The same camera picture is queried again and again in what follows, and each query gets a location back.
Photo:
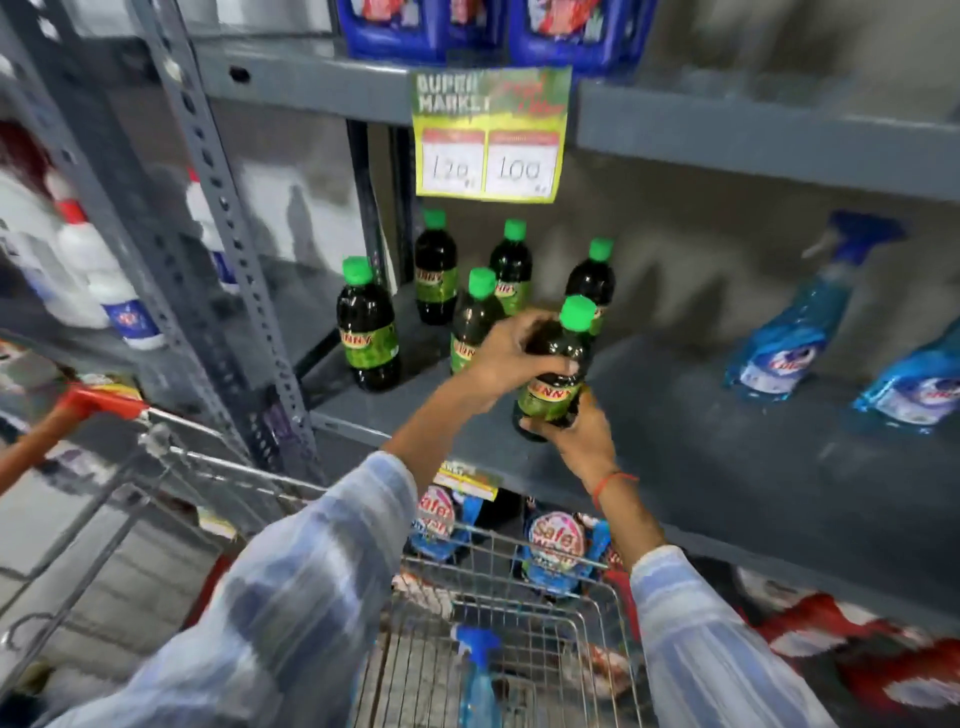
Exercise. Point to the white orange packet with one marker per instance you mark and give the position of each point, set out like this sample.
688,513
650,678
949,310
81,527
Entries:
607,667

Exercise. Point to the row of dark bottles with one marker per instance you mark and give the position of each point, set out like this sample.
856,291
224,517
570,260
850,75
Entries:
367,337

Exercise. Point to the person's left hand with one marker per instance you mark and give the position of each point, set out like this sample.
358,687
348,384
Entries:
502,360

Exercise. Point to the grey metal shelf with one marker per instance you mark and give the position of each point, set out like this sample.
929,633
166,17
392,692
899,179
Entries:
675,465

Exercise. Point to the blue Colin spray bottle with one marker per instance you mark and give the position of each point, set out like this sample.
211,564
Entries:
476,697

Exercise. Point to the person's right forearm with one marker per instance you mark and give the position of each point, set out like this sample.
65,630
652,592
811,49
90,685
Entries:
697,645

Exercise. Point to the person's left forearm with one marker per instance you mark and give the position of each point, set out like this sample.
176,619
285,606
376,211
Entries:
300,600

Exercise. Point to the white bottle red cap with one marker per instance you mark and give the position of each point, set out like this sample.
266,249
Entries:
30,247
206,225
105,285

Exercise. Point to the person's right hand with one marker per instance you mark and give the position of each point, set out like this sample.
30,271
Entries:
585,446

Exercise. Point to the blue jug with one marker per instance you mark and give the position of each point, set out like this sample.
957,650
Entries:
577,56
390,45
480,37

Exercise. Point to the large yellow green price tag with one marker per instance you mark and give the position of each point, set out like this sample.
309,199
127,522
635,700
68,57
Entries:
487,165

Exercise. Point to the dark bottle green cap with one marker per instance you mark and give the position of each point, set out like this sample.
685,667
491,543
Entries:
551,401

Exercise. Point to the row of blue spray bottles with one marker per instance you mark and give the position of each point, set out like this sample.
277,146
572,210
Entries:
787,352

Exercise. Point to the blue laundry pouch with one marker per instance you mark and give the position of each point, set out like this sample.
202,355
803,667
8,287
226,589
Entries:
555,544
435,517

